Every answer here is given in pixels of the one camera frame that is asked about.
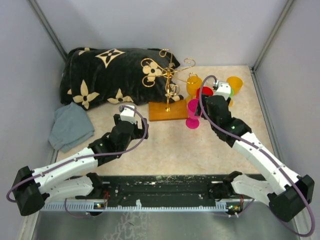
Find orange wine glass near rack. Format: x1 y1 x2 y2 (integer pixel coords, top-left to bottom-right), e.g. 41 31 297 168
186 75 203 100

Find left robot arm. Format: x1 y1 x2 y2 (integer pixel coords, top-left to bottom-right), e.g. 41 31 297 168
6 114 149 217

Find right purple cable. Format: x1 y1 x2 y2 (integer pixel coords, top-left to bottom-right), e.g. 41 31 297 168
198 74 315 238

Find green plastic wine glass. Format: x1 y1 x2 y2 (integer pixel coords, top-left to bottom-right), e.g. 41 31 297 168
229 86 234 98

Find gold wire glass rack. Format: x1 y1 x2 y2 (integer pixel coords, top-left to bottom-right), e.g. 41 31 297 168
140 48 196 122

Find orange wine glass far right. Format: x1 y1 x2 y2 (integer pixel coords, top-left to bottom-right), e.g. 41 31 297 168
226 76 243 107

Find pink plastic wine glass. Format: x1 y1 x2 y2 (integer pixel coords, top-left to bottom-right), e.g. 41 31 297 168
185 98 200 130

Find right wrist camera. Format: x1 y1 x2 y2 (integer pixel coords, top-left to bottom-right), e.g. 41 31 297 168
213 80 232 101

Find black floral pillow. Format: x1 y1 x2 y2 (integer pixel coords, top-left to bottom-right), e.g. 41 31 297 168
59 47 180 111

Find red plastic wine glass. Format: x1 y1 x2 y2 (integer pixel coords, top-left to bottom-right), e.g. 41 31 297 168
196 86 214 99

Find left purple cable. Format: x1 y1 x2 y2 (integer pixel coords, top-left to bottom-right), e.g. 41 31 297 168
6 104 150 220

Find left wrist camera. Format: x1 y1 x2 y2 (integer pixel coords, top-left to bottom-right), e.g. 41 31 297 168
120 107 136 122

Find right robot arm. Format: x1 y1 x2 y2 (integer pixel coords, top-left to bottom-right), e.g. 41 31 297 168
196 94 315 223

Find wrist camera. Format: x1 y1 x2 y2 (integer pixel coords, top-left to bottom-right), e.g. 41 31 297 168
213 80 232 101
120 107 136 122

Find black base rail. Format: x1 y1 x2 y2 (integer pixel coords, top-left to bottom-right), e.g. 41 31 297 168
76 175 249 216

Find grey cloth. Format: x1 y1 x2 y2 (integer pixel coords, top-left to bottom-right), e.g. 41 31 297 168
48 102 95 153

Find purple cable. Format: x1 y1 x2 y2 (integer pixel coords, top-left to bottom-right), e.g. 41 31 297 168
6 104 150 220
198 74 315 238

